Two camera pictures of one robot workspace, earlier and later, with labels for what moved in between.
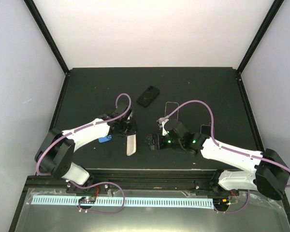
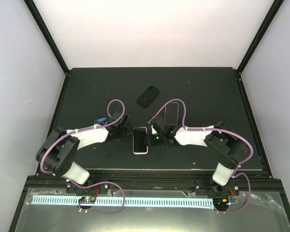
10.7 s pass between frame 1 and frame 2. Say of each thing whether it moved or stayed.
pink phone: stayed
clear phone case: stayed
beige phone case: moved
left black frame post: stayed
